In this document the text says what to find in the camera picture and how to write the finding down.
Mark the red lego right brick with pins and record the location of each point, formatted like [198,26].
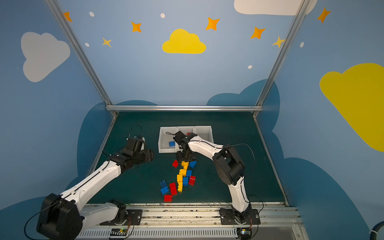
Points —
[192,180]

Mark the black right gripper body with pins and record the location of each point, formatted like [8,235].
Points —
[183,153]

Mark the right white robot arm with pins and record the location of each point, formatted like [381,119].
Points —
[229,166]

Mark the blue lego upturned brick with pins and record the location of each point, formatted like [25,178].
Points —
[163,183]

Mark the yellow lego middle brick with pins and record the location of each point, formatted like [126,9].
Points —
[183,172]

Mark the horizontal aluminium back rail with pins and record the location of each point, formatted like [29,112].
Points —
[138,108]

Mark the red lego small brick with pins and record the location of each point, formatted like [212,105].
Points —
[175,164]

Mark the blue lego bottom brick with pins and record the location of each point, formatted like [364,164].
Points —
[165,190]

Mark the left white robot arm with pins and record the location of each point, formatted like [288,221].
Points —
[63,216]

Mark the blue lego top brick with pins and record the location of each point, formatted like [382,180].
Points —
[192,164]

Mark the left aluminium frame post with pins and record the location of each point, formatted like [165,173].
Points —
[57,12]

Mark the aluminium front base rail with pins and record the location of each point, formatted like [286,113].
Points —
[193,221]

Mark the aluminium frame post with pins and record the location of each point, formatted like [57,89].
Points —
[57,12]
[284,49]

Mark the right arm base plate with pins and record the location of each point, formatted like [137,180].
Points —
[232,217]

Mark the white left bin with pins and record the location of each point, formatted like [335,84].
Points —
[166,135]

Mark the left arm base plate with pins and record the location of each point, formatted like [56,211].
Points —
[129,217]

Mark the yellow lego long brick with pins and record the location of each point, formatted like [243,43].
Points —
[180,183]

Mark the yellow lego top brick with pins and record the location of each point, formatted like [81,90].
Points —
[185,165]

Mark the right aluminium frame post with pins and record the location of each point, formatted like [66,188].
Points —
[284,49]

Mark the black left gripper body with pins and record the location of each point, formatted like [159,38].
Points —
[147,155]

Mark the red lego bottom brick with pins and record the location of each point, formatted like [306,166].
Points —
[168,198]

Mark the white middle bin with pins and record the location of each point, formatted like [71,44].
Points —
[181,129]

